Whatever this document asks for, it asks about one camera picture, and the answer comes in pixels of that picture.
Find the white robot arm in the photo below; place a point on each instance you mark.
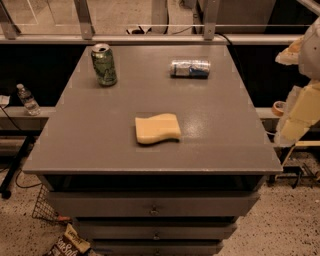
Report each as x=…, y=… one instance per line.
x=309, y=56

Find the bottom grey drawer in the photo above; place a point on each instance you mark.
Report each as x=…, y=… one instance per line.
x=156, y=248

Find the silver blue redbull can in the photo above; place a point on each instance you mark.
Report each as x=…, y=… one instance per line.
x=190, y=68

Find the snack chip bag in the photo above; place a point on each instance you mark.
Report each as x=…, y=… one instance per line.
x=69, y=244

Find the wire basket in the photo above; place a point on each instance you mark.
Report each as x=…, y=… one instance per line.
x=43, y=210

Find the metal railing frame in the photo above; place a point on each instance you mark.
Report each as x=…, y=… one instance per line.
x=86, y=22

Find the green soda can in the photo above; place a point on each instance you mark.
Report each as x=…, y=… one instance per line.
x=103, y=64

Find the middle grey drawer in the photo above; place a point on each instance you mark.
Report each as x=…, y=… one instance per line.
x=156, y=230

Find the top grey drawer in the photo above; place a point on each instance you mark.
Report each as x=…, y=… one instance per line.
x=152, y=204

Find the clear plastic water bottle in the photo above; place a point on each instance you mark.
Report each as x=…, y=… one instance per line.
x=28, y=100

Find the yellow sponge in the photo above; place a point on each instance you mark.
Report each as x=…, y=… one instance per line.
x=157, y=128

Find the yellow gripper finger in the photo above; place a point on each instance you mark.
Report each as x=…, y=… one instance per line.
x=290, y=55
x=301, y=111

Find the roll of tape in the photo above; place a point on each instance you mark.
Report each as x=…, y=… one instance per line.
x=278, y=108

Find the grey drawer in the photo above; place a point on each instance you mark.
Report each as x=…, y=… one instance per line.
x=156, y=230
x=156, y=248
x=152, y=204

